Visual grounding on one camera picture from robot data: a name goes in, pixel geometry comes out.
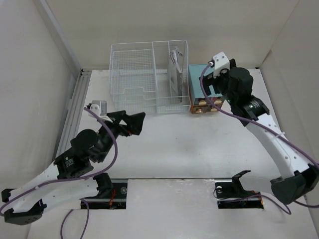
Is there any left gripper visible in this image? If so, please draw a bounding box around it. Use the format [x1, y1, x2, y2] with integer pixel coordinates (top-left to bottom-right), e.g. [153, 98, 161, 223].
[97, 110, 146, 163]

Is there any grey Canon setup guide booklet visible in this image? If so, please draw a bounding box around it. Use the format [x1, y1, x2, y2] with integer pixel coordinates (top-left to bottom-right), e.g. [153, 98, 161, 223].
[170, 67, 182, 97]

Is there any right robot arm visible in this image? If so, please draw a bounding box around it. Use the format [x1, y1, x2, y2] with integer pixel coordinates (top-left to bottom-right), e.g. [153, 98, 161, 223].
[111, 60, 319, 204]

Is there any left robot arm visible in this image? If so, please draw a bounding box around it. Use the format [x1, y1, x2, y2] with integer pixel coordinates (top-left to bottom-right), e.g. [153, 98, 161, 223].
[0, 111, 146, 225]

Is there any teal and orange drawer box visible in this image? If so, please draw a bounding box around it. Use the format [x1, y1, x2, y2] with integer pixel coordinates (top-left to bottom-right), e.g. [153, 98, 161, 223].
[187, 63, 225, 115]

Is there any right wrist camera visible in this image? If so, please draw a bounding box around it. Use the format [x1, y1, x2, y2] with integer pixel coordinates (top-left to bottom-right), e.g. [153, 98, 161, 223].
[208, 51, 230, 78]

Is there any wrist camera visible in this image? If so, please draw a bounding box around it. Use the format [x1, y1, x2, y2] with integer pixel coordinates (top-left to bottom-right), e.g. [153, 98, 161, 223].
[208, 51, 230, 78]
[86, 100, 108, 120]

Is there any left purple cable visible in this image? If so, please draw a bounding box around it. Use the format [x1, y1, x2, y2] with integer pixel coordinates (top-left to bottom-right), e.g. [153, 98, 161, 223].
[0, 106, 119, 239]

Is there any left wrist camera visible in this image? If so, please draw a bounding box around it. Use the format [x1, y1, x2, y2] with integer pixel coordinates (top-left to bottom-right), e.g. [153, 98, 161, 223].
[86, 100, 108, 120]

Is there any white wire mesh organizer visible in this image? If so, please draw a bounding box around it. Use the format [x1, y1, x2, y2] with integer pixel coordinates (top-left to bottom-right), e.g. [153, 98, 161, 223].
[109, 40, 191, 115]

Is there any aluminium rail left side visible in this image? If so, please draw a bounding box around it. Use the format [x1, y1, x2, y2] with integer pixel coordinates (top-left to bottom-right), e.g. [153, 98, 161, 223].
[53, 69, 92, 159]

